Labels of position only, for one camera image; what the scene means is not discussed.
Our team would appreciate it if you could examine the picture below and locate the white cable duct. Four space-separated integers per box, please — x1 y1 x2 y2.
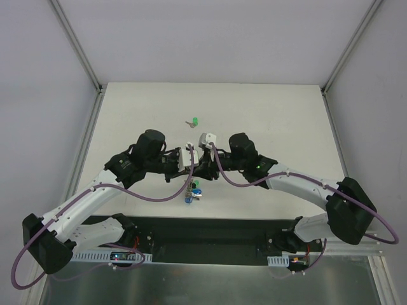
267 255 290 268
71 250 153 264

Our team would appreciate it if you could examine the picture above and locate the metal key organizer ring disc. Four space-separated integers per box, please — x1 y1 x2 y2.
184 179 193 199

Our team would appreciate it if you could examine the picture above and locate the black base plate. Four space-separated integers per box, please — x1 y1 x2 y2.
97 215 319 264

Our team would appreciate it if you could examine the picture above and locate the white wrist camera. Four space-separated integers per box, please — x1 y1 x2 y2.
198 133 217 149
178 142 199 172

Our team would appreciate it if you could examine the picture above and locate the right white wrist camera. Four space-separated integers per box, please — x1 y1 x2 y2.
198 133 217 149

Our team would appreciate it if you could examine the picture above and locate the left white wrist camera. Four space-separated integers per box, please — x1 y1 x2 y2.
178 142 199 172

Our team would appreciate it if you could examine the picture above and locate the left white cable duct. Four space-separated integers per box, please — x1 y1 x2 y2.
71 250 153 264

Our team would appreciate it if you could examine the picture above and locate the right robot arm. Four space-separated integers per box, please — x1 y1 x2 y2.
194 133 377 252

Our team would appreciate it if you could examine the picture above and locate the right white cable duct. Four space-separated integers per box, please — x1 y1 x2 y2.
267 255 290 268

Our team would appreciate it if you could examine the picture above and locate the key with green tag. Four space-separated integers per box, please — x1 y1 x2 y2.
185 117 198 128

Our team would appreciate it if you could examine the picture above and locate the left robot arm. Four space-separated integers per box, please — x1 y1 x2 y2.
22 130 199 275

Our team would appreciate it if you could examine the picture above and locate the blue tag with label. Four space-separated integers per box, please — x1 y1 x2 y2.
184 196 193 205

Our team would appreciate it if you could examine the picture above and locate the blue tag key bunch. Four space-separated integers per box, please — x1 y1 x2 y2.
191 189 202 200

